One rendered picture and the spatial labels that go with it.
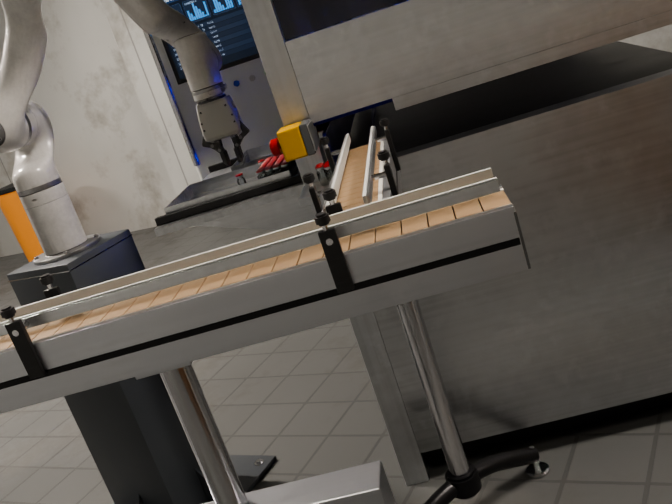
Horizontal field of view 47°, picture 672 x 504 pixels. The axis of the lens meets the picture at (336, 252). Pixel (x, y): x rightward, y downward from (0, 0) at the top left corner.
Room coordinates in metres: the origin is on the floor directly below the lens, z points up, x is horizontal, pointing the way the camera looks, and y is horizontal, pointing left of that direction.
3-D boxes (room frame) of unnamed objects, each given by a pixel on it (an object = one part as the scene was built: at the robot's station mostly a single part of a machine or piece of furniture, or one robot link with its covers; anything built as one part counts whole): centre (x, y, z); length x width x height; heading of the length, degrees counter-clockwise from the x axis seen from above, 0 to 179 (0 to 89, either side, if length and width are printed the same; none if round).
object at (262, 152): (2.40, 0.03, 0.90); 0.34 x 0.26 x 0.04; 81
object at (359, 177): (1.49, -0.09, 0.92); 0.69 x 0.15 x 0.16; 171
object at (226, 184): (2.08, 0.19, 0.90); 0.34 x 0.26 x 0.04; 80
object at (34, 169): (2.19, 0.70, 1.16); 0.19 x 0.12 x 0.24; 167
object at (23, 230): (6.78, 2.36, 0.37); 0.48 x 0.46 x 0.73; 57
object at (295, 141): (1.80, 0.00, 0.99); 0.08 x 0.07 x 0.07; 81
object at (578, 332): (2.80, -0.64, 0.44); 2.06 x 1.00 x 0.88; 171
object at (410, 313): (1.64, -0.11, 0.46); 0.09 x 0.09 x 0.77; 81
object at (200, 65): (2.04, 0.17, 1.23); 0.09 x 0.08 x 0.13; 167
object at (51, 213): (2.15, 0.70, 0.95); 0.19 x 0.19 x 0.18
